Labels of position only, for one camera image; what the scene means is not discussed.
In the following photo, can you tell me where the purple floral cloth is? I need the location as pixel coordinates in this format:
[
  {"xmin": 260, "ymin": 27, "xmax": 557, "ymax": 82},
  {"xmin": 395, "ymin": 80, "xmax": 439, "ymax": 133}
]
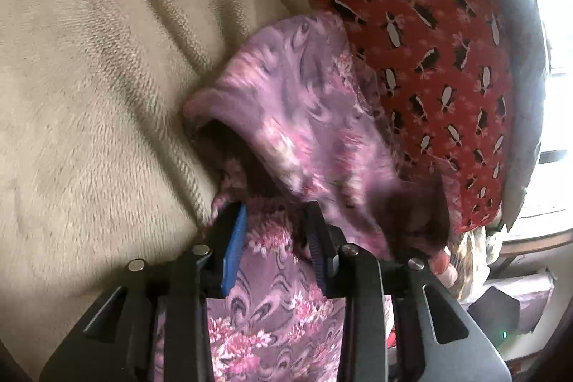
[{"xmin": 152, "ymin": 13, "xmax": 453, "ymax": 382}]

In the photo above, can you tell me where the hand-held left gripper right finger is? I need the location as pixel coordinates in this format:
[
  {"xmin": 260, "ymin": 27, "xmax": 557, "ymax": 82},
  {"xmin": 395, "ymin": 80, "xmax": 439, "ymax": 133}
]
[{"xmin": 303, "ymin": 202, "xmax": 512, "ymax": 382}]

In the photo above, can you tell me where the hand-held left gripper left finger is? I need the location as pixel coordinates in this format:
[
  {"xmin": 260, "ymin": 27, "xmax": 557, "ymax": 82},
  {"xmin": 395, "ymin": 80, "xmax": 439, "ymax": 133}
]
[{"xmin": 40, "ymin": 202, "xmax": 248, "ymax": 382}]

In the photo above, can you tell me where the grey pillow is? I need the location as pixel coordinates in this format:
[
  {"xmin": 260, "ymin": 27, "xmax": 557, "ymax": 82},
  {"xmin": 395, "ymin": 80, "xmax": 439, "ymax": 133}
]
[{"xmin": 483, "ymin": 0, "xmax": 549, "ymax": 231}]

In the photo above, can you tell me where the red patterned bolster pillow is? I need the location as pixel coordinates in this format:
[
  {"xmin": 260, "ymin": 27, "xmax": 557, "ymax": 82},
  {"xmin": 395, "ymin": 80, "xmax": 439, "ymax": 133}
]
[{"xmin": 264, "ymin": 0, "xmax": 513, "ymax": 235}]

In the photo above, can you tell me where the pink toy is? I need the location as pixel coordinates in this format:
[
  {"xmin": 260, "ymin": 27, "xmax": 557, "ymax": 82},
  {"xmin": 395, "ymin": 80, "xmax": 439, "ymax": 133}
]
[{"xmin": 430, "ymin": 250, "xmax": 457, "ymax": 286}]

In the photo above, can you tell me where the beige fleece blanket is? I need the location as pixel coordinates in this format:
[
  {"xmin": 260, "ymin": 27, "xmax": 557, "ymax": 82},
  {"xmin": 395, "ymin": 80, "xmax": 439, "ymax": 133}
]
[{"xmin": 0, "ymin": 0, "xmax": 314, "ymax": 382}]

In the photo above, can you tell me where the clear plastic bag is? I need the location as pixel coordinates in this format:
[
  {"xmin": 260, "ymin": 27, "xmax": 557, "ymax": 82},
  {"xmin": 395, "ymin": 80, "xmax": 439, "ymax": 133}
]
[{"xmin": 448, "ymin": 225, "xmax": 509, "ymax": 302}]

